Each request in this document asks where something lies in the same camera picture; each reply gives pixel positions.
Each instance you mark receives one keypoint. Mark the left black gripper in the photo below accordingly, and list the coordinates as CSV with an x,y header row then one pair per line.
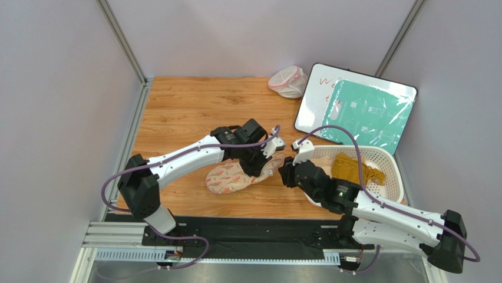
x,y
254,170

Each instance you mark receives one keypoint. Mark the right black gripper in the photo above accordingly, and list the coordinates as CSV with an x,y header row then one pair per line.
x,y
286,175

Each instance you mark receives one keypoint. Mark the floral mesh laundry bag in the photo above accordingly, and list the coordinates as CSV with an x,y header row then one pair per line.
x,y
230,177

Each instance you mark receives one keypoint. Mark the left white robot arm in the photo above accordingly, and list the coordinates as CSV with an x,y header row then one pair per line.
x,y
142,179

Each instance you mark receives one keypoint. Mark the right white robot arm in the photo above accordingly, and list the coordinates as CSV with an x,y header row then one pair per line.
x,y
441,238

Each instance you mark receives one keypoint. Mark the beige bra in basket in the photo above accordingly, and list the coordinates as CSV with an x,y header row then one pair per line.
x,y
325,163

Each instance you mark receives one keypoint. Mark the white mesh bag pink trim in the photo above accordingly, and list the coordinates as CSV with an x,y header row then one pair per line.
x,y
289,82

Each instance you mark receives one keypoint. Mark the mustard yellow garment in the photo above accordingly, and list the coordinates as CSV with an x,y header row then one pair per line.
x,y
347,168

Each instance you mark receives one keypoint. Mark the white plastic basket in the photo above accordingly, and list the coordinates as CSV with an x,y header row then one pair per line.
x,y
377,158

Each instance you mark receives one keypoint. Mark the teal instruction sheet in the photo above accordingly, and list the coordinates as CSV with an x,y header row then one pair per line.
x,y
375,116

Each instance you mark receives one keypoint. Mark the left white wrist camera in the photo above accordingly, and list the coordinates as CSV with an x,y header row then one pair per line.
x,y
274,143

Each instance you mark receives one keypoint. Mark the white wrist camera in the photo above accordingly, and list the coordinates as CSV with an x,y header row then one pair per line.
x,y
304,150
274,143

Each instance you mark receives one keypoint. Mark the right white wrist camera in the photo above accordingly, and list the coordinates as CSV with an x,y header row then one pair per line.
x,y
304,150

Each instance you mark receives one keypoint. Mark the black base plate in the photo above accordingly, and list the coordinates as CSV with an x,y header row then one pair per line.
x,y
256,238

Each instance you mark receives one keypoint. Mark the whiteboard with black frame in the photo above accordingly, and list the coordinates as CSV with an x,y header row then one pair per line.
x,y
316,97

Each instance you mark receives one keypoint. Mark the aluminium rail frame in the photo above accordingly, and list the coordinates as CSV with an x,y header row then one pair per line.
x,y
120,241

